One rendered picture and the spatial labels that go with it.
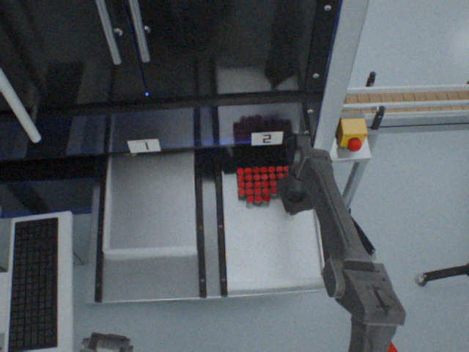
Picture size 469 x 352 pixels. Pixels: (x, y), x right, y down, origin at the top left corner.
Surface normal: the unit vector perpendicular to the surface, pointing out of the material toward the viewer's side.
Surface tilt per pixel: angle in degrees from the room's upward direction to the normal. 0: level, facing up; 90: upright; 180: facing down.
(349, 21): 90
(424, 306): 0
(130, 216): 0
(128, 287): 0
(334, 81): 90
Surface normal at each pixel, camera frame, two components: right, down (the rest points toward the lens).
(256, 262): -0.01, -0.48
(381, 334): 0.22, 0.11
